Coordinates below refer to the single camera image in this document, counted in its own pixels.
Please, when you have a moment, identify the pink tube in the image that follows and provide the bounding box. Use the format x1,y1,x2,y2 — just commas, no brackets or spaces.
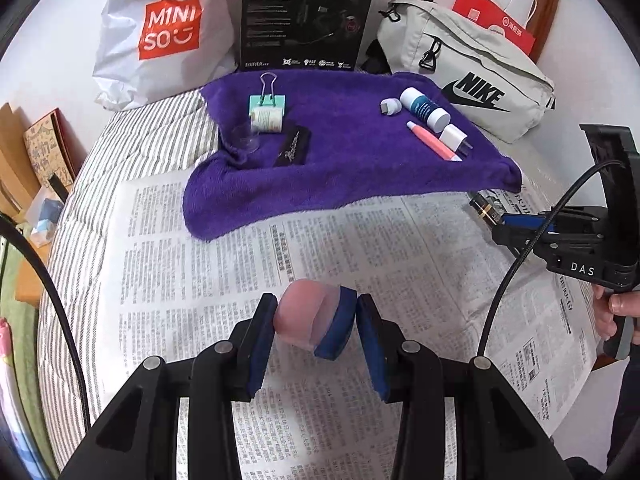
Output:
406,122,462,162

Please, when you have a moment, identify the white blue bottle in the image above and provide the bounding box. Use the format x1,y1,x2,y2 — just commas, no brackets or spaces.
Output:
399,87,451,133

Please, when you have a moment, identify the small white USB adapter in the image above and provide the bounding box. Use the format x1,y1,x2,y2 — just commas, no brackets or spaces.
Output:
380,98,402,116

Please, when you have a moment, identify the pink jar with blue lid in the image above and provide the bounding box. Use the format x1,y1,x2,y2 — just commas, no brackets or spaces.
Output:
273,278,357,361

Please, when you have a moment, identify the black Horizon case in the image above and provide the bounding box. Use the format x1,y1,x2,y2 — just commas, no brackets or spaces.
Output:
273,125,311,167

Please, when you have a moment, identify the white tape roll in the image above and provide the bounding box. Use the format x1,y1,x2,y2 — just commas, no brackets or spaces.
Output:
250,106,284,133

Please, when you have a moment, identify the teal binder clip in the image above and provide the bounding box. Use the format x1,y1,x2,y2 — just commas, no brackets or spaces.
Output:
248,72,286,115

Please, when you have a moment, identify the clear plastic suction cup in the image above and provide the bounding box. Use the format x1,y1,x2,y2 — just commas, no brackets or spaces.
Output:
229,122,259,154

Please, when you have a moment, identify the black gold perfume bottle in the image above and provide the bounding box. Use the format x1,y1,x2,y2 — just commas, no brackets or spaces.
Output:
469,193,501,226

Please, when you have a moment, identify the white charger plug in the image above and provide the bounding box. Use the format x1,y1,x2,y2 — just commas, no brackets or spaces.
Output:
439,124,473,157

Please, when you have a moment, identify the person's right hand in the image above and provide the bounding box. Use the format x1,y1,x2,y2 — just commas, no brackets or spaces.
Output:
592,285,640,340

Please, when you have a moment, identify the newspaper sheet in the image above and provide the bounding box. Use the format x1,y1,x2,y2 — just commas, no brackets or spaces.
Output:
98,169,601,480

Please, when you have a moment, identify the grey Nike waist bag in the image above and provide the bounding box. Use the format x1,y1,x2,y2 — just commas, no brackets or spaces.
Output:
376,0,555,143

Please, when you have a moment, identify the red paper bag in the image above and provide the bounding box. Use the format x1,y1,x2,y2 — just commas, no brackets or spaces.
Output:
452,0,535,54

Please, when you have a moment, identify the purple towel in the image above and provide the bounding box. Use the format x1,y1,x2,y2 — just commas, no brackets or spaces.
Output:
182,70,522,240

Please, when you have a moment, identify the wooden rack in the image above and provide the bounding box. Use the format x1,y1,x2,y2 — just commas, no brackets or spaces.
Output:
0,103,41,222

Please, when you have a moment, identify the black headset box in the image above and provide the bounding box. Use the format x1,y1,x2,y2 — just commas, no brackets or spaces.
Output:
239,0,372,70

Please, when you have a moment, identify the brown patterned book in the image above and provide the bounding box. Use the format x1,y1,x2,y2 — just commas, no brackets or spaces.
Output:
23,108,81,191

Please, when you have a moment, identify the striped bed sheet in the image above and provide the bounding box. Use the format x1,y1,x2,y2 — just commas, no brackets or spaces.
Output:
37,90,222,470

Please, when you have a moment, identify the white Miniso plastic bag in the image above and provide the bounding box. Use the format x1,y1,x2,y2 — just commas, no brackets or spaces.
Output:
92,0,236,112

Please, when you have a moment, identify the right black cable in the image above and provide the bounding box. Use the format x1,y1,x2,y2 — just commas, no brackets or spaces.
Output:
475,159,629,359

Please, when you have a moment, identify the black cable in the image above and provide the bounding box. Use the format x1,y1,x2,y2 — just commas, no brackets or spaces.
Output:
0,211,92,436
475,159,629,359

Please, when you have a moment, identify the left black cable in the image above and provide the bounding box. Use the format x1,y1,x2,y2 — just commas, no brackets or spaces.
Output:
0,211,92,436

